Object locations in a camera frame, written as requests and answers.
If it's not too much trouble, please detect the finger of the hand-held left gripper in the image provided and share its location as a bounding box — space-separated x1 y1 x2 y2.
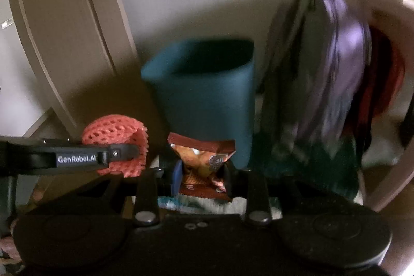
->
108 143 140 164

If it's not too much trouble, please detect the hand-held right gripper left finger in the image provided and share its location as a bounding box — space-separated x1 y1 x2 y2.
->
81 166 183 226

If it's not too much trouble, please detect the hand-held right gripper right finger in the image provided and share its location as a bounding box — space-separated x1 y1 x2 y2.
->
223 162 324 226

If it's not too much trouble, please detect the red foam fruit net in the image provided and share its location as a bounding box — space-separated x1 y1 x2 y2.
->
81 114 149 178

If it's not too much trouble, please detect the brown snack packet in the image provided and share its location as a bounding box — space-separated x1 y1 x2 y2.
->
167 131 236 203

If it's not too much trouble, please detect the teal plastic bin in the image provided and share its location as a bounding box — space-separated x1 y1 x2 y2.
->
141 38 254 168

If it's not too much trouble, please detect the person's left hand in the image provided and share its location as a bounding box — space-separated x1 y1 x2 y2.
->
32 185 46 203

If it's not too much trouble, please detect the beige wooden door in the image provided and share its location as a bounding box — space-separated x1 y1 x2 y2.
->
3 0 143 137

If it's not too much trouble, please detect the purple grey backpack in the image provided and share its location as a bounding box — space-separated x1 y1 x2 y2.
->
259 0 372 160

